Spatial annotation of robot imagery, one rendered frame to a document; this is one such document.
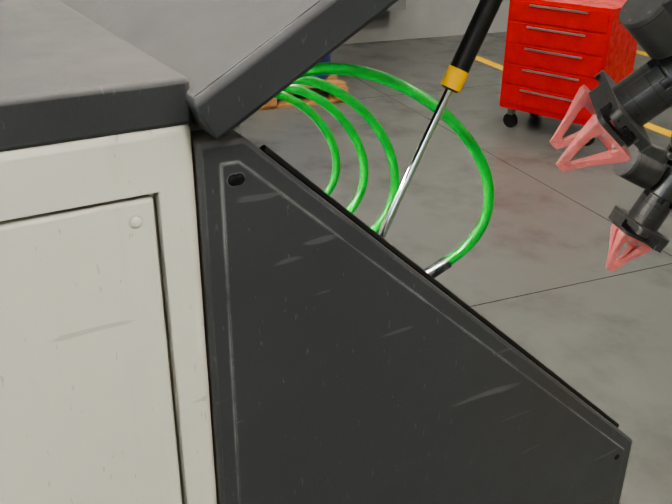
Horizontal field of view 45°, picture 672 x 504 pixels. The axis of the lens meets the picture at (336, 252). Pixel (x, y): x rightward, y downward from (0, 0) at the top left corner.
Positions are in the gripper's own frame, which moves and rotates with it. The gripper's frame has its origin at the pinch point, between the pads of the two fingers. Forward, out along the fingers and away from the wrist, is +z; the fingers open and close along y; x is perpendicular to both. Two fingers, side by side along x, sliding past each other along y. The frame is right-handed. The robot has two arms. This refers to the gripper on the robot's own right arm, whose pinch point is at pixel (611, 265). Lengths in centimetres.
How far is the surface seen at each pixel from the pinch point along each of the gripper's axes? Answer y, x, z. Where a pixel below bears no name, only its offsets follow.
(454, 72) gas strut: 51, -62, -21
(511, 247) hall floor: -209, 102, 60
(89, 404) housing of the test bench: 66, -81, 12
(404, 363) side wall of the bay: 55, -54, 5
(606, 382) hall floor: -100, 99, 61
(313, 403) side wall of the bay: 59, -61, 10
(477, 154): 27, -45, -12
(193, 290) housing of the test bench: 63, -77, 1
